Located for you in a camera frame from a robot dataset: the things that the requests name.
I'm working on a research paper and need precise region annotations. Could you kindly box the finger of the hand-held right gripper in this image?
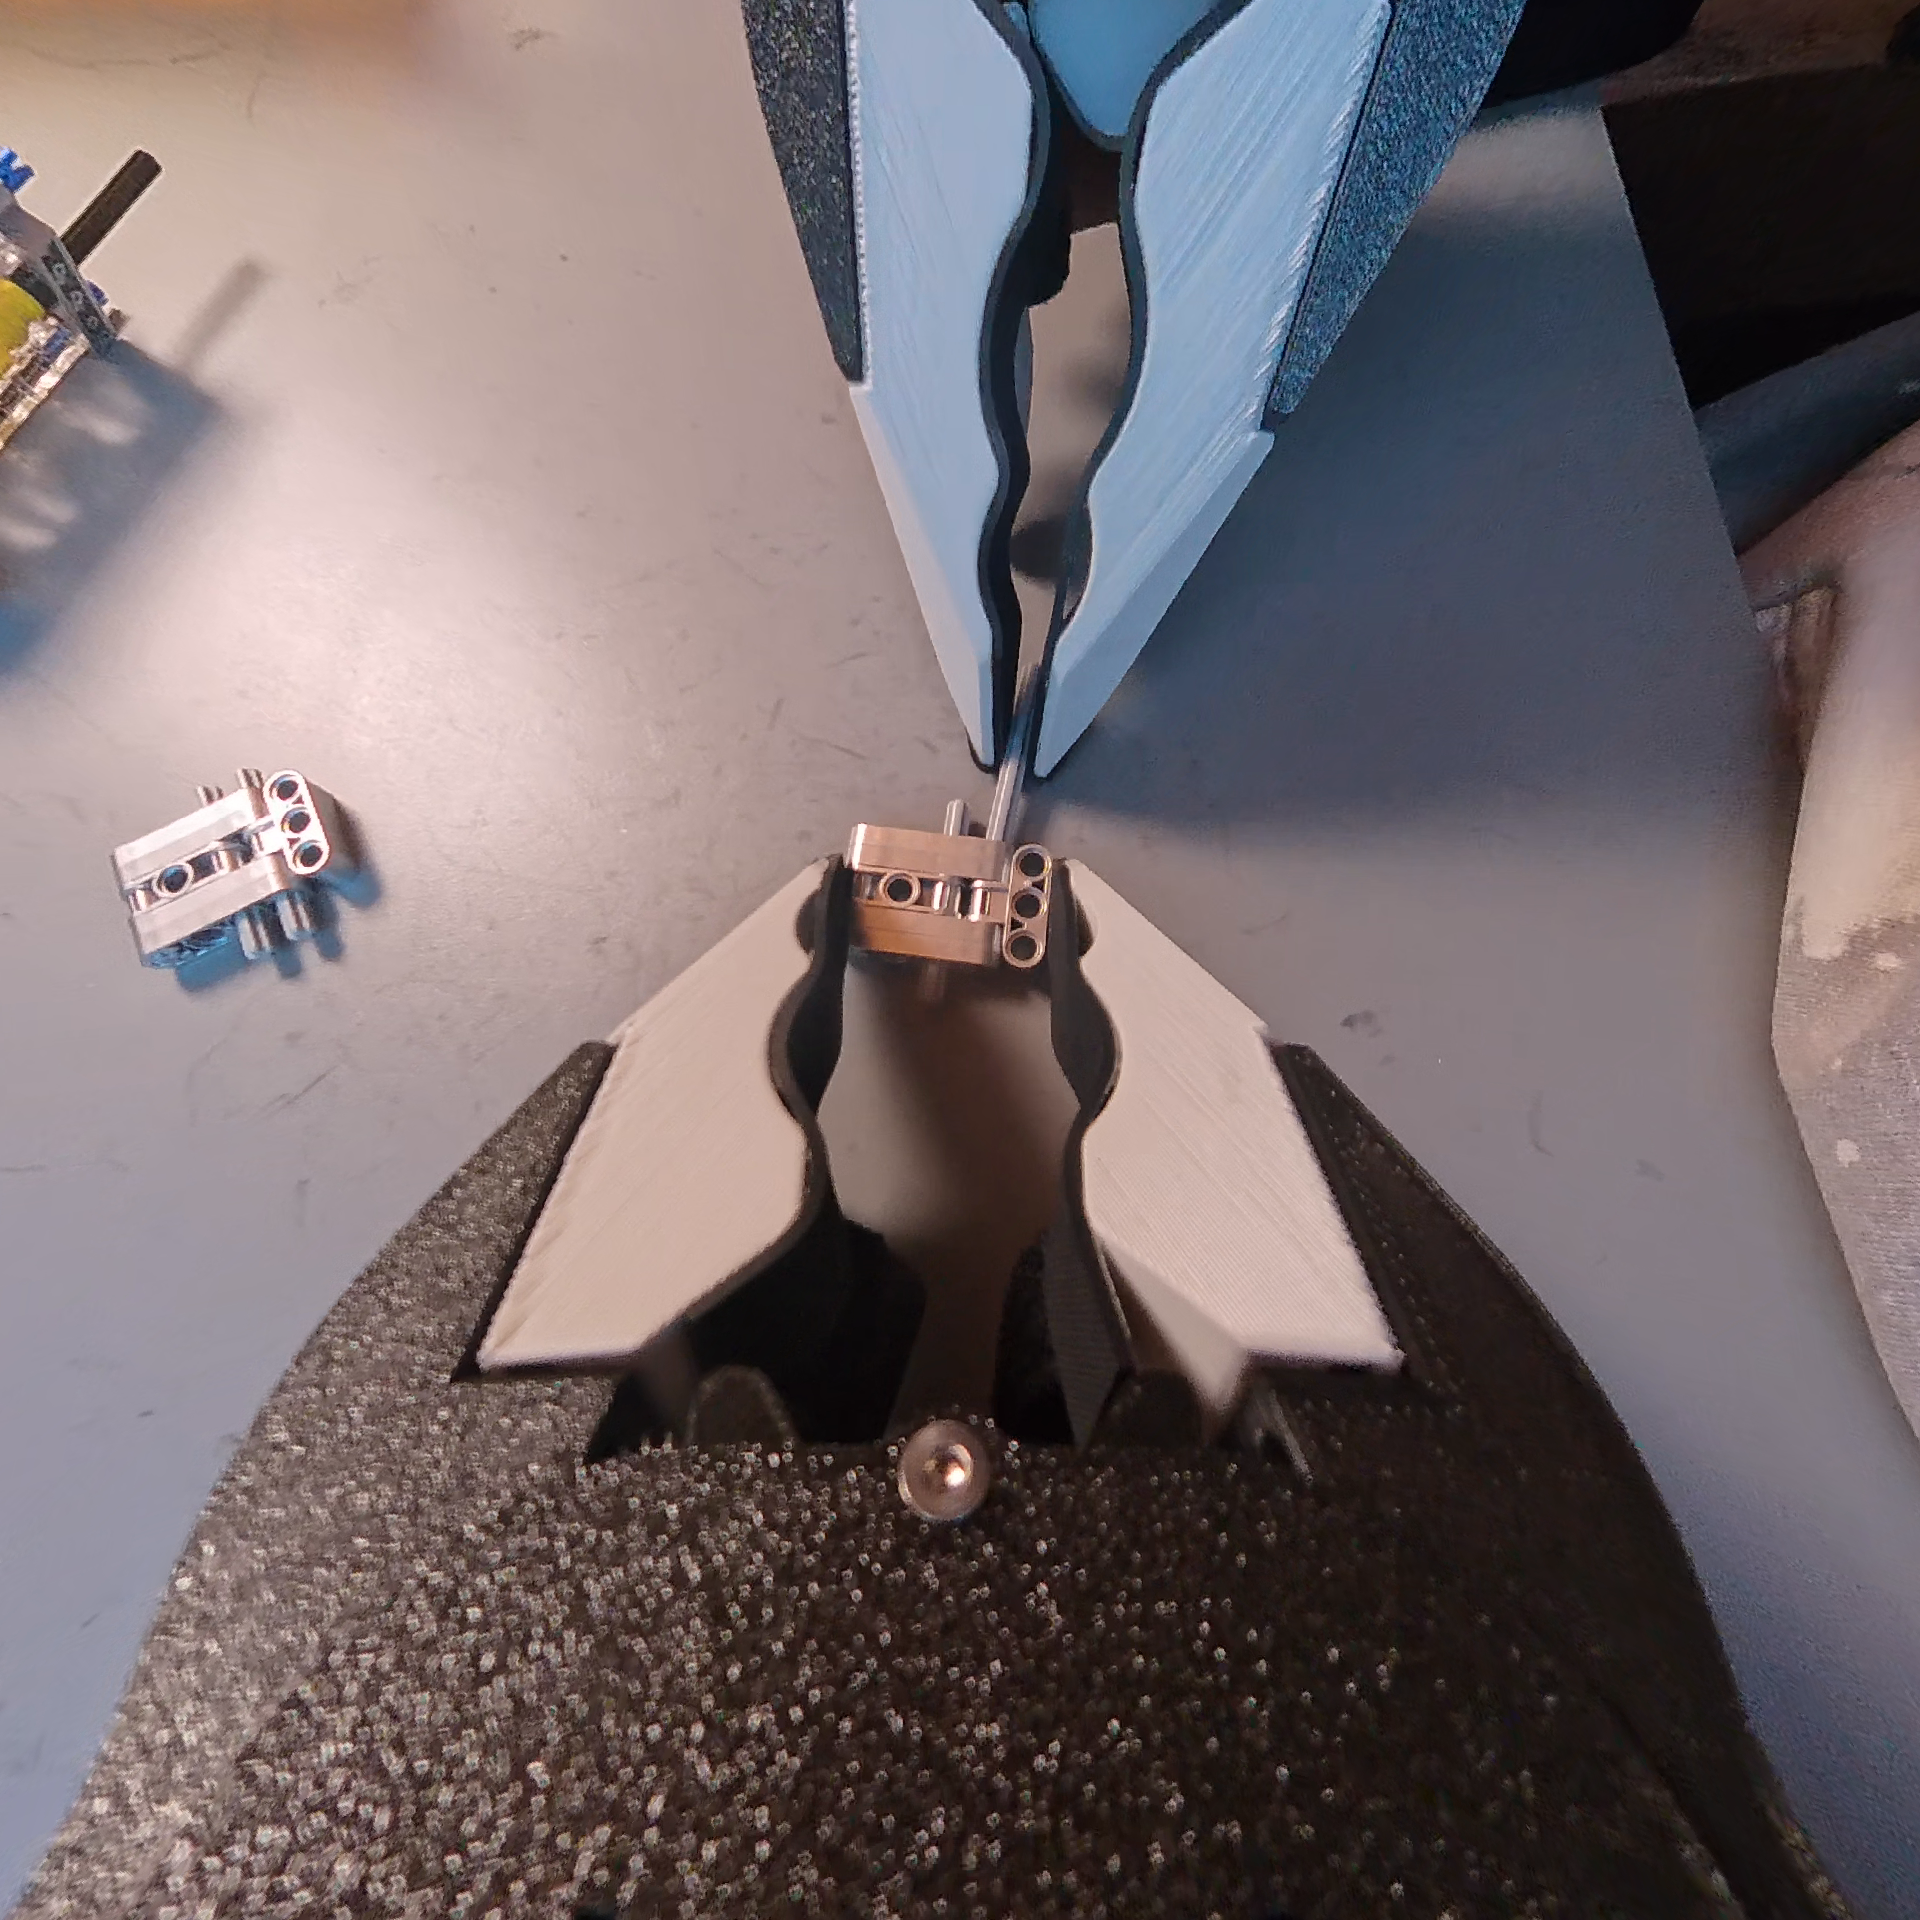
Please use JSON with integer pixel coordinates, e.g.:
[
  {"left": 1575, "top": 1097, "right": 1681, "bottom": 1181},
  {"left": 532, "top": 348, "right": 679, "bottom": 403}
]
[
  {"left": 843, "top": 0, "right": 1047, "bottom": 769},
  {"left": 1036, "top": 0, "right": 1394, "bottom": 776}
]

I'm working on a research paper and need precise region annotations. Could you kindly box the chrome T-shaped connector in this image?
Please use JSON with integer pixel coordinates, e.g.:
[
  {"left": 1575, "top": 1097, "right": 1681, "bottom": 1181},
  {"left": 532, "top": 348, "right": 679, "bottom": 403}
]
[{"left": 963, "top": 843, "right": 1061, "bottom": 972}]

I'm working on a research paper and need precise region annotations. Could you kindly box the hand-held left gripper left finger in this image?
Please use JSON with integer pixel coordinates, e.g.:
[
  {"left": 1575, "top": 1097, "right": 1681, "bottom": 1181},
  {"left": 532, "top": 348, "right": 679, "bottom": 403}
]
[{"left": 479, "top": 855, "right": 845, "bottom": 1420}]

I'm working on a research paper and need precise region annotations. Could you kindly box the clear engine block model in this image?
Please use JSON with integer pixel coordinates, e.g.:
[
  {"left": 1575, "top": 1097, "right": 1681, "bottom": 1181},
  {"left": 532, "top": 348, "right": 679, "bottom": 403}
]
[{"left": 0, "top": 143, "right": 165, "bottom": 453}]

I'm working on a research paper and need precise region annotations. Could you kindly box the chrome beam assembly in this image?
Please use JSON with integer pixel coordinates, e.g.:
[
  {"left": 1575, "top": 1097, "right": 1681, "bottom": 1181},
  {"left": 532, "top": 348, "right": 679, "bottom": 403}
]
[{"left": 109, "top": 767, "right": 344, "bottom": 965}]

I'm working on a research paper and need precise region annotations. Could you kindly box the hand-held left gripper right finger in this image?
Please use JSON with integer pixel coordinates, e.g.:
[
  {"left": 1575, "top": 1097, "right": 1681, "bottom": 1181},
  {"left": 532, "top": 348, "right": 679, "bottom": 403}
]
[{"left": 1053, "top": 861, "right": 1408, "bottom": 1441}]

